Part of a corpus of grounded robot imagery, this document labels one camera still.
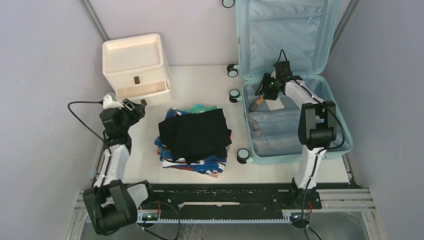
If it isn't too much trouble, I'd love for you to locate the small tan object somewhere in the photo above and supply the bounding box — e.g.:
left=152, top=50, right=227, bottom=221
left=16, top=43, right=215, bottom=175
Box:
left=248, top=95, right=264, bottom=112

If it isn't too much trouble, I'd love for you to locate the white box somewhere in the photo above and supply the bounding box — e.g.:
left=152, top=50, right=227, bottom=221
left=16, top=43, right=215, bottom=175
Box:
left=265, top=98, right=285, bottom=111

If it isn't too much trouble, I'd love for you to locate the white three-drawer storage cabinet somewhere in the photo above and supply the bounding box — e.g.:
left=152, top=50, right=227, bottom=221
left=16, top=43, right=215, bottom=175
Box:
left=102, top=33, right=173, bottom=107

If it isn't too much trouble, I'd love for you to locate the green white patterned garment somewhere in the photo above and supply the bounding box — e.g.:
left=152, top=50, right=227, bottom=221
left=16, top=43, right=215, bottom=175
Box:
left=184, top=104, right=218, bottom=114

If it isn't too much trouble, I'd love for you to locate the black garment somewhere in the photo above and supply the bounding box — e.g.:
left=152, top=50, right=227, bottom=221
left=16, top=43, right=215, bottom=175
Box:
left=158, top=108, right=232, bottom=164

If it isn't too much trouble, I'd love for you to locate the light blue ribbed suitcase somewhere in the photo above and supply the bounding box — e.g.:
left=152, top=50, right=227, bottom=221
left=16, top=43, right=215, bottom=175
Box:
left=222, top=0, right=341, bottom=165

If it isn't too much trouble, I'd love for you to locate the blue white striped garment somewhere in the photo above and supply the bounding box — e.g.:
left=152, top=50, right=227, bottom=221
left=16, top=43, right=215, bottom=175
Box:
left=154, top=108, right=227, bottom=178

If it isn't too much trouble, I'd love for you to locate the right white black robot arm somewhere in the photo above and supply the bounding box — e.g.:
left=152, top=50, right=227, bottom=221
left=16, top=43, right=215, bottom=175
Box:
left=255, top=60, right=339, bottom=208

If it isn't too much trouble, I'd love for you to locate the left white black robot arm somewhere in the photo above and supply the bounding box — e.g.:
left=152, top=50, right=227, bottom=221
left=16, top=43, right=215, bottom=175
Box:
left=83, top=94, right=157, bottom=236

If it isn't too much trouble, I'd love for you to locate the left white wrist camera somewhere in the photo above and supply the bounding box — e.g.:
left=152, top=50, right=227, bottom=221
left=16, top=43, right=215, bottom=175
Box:
left=102, top=92, right=123, bottom=110

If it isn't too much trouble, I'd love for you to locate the right black camera cable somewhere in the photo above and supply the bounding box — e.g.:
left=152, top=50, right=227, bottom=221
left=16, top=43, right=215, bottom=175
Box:
left=277, top=49, right=346, bottom=200

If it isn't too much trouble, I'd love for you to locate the black mounting rail base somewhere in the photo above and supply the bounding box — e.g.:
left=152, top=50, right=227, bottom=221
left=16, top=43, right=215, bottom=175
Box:
left=139, top=183, right=322, bottom=219

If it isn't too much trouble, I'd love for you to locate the white slotted cable duct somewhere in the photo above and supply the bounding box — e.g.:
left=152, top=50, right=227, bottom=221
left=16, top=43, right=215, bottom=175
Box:
left=136, top=212, right=292, bottom=224

